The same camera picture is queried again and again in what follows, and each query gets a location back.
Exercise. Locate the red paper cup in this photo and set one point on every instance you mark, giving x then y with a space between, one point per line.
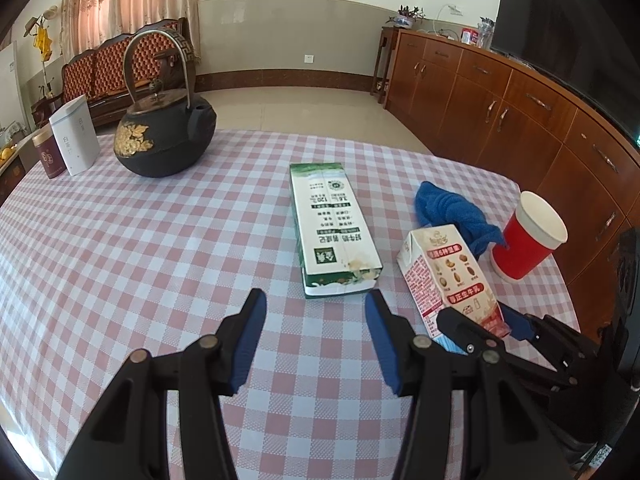
525 245

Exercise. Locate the wooden coat stand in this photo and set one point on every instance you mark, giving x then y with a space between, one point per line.
45 80

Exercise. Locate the yellow fruits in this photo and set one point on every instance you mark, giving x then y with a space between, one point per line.
4 154

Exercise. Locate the red and white milk carton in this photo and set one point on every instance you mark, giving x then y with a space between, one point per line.
445 270

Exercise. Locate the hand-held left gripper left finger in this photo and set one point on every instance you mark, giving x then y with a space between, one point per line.
247 340

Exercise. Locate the yellow garment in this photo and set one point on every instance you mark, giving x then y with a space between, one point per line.
44 42

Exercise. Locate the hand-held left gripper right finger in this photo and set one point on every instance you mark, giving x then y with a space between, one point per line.
385 345

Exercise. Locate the wooden sofa bench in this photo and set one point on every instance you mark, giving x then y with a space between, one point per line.
105 65

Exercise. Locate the green milk carton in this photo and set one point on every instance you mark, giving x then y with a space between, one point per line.
330 230

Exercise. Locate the black iron teapot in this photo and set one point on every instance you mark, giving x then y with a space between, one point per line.
160 145

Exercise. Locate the clear glass jar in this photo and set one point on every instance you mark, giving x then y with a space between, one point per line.
486 34

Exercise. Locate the black television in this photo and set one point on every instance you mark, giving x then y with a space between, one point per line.
560 35

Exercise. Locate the maroon tin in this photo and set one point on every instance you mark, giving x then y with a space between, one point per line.
47 160

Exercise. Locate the wooden sideboard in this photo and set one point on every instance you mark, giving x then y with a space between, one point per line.
525 125

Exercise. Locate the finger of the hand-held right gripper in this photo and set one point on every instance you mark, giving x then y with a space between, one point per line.
515 321
460 327

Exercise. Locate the white wall charger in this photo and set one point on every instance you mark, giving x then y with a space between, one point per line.
452 9

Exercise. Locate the white tin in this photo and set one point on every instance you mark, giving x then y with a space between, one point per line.
75 140

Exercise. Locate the white appliance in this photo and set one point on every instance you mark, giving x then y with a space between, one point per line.
10 85

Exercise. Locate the small wooden side table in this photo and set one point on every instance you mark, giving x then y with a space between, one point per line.
385 60

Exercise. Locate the pink checked tablecloth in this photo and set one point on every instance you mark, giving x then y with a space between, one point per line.
150 260

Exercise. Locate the blue towel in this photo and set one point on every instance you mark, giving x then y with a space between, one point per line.
450 210

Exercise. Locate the potted plant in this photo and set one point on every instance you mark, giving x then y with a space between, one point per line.
406 16

